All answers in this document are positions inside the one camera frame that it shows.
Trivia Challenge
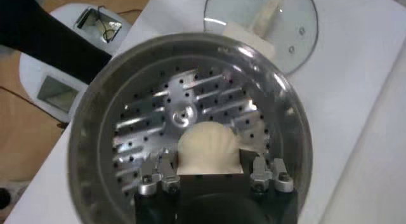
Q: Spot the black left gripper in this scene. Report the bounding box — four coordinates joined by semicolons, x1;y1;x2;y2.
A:
0;0;112;85

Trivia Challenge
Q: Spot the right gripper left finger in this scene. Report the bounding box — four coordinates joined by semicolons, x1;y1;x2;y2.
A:
136;150;182;197

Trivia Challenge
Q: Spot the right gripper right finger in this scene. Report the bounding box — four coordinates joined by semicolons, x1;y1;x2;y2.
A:
249;155;295;194

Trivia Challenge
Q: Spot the white steamed baozi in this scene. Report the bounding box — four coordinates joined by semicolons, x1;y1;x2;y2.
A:
176;121;244;175

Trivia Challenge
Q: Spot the glass lid with white handle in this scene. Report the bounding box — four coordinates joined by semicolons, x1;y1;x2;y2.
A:
202;0;319;76

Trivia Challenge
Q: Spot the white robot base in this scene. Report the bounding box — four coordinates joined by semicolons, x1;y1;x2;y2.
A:
18;2;133;124

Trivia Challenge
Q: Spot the stainless steel steamer basket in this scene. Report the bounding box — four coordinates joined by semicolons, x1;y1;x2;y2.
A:
67;32;314;224

